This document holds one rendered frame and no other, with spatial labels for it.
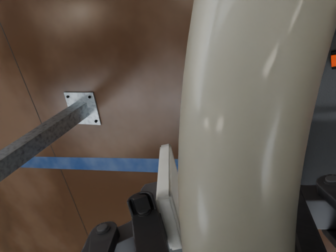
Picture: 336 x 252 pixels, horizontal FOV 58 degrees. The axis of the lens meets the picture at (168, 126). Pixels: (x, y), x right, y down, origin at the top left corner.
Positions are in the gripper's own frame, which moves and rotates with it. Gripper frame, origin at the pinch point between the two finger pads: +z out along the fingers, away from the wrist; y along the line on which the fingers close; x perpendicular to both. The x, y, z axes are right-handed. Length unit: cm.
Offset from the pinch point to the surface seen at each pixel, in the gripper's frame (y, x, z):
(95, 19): -34, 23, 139
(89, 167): -70, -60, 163
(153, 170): -28, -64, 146
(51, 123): -67, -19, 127
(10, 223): -173, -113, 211
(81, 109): -57, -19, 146
